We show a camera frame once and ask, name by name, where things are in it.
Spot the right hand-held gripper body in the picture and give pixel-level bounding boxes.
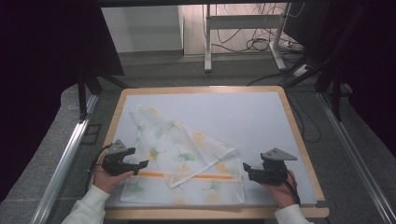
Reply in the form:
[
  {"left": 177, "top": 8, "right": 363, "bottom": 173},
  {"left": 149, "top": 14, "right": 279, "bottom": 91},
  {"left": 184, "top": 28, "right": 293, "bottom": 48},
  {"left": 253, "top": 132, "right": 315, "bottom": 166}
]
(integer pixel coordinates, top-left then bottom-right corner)
[{"left": 256, "top": 147, "right": 298, "bottom": 187}]

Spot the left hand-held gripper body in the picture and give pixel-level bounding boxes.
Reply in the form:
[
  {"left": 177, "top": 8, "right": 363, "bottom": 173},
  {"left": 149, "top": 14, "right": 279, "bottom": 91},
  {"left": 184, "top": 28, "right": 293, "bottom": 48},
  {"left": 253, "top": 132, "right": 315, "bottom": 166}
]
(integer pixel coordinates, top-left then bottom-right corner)
[{"left": 102, "top": 139, "right": 138, "bottom": 177}]

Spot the white leaf-print pillowcase with orange zipper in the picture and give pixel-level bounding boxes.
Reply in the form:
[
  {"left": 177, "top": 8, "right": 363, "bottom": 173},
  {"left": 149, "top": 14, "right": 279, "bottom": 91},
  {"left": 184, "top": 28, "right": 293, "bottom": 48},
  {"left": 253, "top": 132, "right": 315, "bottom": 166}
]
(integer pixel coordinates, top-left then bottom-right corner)
[{"left": 120, "top": 104, "right": 247, "bottom": 206}]

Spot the person's left hand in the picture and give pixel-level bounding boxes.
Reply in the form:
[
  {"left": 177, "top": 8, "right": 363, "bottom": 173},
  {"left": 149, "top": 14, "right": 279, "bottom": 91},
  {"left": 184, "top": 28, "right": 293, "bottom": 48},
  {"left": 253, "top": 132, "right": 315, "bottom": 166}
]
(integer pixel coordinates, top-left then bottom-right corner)
[{"left": 92, "top": 161, "right": 134, "bottom": 194}]

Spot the person's right hand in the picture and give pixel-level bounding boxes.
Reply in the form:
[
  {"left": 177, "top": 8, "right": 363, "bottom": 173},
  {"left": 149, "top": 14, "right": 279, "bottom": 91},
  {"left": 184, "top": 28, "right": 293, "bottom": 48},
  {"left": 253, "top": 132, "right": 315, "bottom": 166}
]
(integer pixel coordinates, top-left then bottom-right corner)
[{"left": 262, "top": 170, "right": 299, "bottom": 209}]

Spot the black metal stand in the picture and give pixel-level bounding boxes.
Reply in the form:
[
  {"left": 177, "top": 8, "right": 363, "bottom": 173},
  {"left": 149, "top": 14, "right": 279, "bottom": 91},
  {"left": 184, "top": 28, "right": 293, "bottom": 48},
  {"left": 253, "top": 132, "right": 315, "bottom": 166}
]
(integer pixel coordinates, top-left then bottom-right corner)
[
  {"left": 283, "top": 3, "right": 370, "bottom": 123},
  {"left": 77, "top": 73, "right": 134, "bottom": 123}
]

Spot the white power adapter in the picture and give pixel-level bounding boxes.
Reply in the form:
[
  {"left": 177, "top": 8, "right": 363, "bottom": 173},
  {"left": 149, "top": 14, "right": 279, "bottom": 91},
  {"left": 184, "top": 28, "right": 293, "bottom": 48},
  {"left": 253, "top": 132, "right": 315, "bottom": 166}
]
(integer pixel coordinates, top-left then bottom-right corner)
[{"left": 292, "top": 63, "right": 311, "bottom": 78}]

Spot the dark curtain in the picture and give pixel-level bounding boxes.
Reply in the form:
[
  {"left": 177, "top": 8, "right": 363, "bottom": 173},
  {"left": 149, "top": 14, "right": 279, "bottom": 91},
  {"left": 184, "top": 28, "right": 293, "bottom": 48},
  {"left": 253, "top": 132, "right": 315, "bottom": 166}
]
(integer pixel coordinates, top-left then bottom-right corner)
[
  {"left": 283, "top": 0, "right": 396, "bottom": 158},
  {"left": 0, "top": 0, "right": 125, "bottom": 203}
]

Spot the white power strip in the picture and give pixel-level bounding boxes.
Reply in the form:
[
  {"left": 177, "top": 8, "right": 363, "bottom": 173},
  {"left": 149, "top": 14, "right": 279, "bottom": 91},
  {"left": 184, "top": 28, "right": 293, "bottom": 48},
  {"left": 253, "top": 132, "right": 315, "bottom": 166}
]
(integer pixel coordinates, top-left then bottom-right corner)
[{"left": 277, "top": 39, "right": 304, "bottom": 52}]

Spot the white cabinet panel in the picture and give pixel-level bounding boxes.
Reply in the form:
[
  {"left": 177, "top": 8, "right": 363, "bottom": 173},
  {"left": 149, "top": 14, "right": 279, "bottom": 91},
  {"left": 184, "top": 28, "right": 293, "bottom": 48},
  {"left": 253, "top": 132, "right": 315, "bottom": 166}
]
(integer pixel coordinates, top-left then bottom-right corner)
[{"left": 100, "top": 5, "right": 185, "bottom": 54}]

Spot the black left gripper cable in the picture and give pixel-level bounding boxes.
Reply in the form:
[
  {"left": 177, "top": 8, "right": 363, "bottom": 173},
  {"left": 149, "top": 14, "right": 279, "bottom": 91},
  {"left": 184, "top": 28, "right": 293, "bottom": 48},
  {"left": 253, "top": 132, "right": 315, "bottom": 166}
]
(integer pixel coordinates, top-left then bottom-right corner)
[{"left": 85, "top": 143, "right": 113, "bottom": 193}]

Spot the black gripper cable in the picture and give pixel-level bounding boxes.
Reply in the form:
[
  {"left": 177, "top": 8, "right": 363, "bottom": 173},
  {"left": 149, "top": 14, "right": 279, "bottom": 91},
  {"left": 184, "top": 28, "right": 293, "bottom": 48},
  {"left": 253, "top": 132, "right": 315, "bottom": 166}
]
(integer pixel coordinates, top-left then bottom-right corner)
[
  {"left": 281, "top": 169, "right": 302, "bottom": 207},
  {"left": 85, "top": 143, "right": 113, "bottom": 193}
]

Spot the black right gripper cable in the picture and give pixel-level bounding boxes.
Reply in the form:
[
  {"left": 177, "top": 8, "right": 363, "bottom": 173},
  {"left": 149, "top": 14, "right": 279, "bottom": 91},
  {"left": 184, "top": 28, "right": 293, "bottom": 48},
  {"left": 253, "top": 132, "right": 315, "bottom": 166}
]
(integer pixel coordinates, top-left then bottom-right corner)
[{"left": 281, "top": 169, "right": 302, "bottom": 207}]

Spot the black square floor frame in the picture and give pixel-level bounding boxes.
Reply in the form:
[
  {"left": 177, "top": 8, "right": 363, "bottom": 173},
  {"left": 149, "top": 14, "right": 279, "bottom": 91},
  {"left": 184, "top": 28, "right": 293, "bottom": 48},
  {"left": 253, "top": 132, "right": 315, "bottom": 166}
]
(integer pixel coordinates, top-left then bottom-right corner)
[{"left": 80, "top": 123, "right": 103, "bottom": 146}]

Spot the aluminium floor rail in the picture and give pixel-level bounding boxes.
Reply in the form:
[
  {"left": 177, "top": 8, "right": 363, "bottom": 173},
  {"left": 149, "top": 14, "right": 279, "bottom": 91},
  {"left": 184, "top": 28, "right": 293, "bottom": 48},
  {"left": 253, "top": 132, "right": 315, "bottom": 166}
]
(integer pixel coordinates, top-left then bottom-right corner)
[
  {"left": 315, "top": 91, "right": 396, "bottom": 224},
  {"left": 29, "top": 92, "right": 101, "bottom": 224}
]

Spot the thin looped black floor cable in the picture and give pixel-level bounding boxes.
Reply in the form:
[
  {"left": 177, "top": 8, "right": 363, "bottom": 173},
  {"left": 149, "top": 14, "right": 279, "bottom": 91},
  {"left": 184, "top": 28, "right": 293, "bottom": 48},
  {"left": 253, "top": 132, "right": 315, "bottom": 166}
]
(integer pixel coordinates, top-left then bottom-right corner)
[{"left": 286, "top": 89, "right": 322, "bottom": 145}]

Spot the tangle of black floor cables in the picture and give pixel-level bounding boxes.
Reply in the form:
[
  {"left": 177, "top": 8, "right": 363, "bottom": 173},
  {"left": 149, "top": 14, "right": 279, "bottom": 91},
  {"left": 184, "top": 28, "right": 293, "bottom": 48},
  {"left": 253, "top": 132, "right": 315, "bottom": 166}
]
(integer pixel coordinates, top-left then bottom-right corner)
[{"left": 214, "top": 2, "right": 307, "bottom": 54}]

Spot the white metal desk frame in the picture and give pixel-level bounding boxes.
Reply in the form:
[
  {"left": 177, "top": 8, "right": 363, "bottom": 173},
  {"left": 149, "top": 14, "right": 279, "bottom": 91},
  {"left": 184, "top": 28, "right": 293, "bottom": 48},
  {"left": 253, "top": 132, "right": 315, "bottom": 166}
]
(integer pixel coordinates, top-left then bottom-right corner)
[{"left": 203, "top": 2, "right": 289, "bottom": 74}]

